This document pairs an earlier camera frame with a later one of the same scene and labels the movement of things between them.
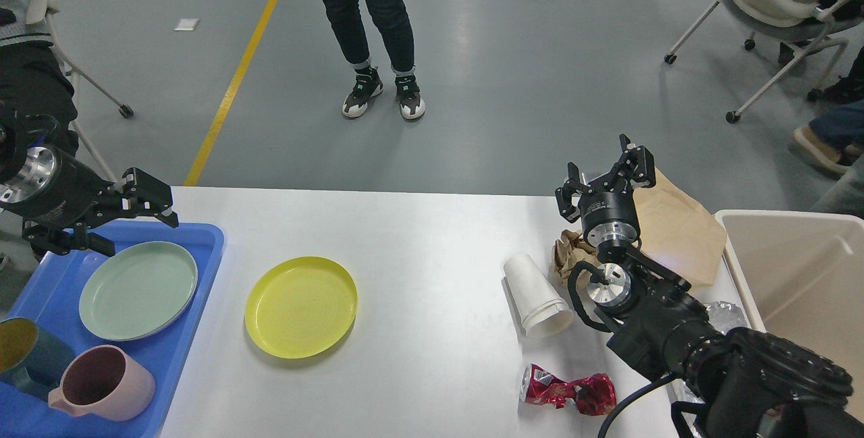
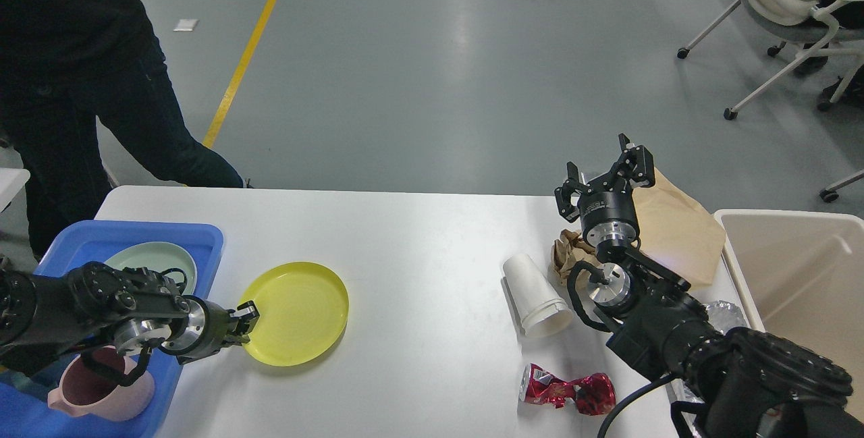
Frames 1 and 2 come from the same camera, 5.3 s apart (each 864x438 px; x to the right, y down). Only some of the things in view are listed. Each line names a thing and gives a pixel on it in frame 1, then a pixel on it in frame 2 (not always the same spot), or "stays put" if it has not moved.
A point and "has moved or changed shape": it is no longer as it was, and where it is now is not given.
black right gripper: x=608 y=212 stays put
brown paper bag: x=679 y=234 stays put
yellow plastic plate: x=302 y=307 has moved or changed shape
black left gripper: x=47 y=186 to x=204 y=330
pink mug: x=106 y=382 stays put
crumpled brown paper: x=571 y=248 stays put
